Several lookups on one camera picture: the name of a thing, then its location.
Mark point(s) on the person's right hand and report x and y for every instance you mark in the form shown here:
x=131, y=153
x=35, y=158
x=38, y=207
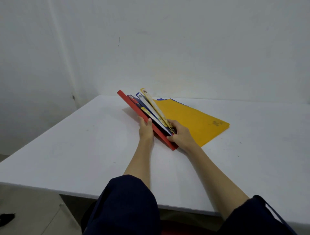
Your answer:
x=182, y=138

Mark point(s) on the person's left hand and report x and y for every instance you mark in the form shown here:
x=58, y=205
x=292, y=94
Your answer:
x=146, y=133

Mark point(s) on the red folder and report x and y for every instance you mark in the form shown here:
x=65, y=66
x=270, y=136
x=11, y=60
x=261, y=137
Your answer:
x=161, y=136

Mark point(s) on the yellow folder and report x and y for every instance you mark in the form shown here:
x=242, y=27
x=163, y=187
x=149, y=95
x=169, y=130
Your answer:
x=193, y=121

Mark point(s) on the blue folder white spine label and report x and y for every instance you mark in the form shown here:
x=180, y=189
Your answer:
x=147, y=104

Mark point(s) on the blue folder dark spine label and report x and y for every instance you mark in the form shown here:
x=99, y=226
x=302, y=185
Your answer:
x=136, y=104

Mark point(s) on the person's left forearm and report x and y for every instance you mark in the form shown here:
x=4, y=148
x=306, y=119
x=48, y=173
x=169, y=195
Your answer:
x=140, y=164

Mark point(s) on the person's right forearm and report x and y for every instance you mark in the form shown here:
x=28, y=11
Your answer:
x=213, y=179

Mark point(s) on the red chair seat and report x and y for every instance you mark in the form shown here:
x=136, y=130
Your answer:
x=189, y=231

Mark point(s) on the black object on floor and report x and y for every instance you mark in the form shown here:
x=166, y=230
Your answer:
x=6, y=219

